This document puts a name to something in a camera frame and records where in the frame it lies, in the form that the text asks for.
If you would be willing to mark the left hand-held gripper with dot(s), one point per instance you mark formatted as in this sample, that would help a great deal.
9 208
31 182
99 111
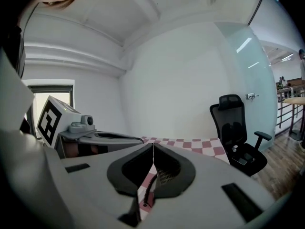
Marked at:
50 120

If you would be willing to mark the small white item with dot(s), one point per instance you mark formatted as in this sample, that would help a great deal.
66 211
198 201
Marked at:
235 147

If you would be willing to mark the flat black device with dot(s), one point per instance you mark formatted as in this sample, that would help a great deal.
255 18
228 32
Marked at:
240 161

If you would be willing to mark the person's left hand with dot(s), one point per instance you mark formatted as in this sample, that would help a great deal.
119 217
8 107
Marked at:
71 150

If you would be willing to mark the black metal railing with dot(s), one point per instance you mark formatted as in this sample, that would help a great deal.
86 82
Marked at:
280 113

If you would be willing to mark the red white checkered tablecloth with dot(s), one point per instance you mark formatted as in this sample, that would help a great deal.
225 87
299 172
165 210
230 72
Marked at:
207 149

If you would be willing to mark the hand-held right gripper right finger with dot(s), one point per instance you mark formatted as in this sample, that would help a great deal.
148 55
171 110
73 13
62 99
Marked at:
209 175

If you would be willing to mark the black mesh office chair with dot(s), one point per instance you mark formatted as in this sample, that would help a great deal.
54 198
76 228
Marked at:
228 128

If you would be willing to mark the round wooden table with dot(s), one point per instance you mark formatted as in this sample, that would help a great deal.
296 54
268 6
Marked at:
295 100

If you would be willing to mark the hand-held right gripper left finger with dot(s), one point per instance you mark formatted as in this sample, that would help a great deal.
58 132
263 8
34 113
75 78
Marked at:
95 175

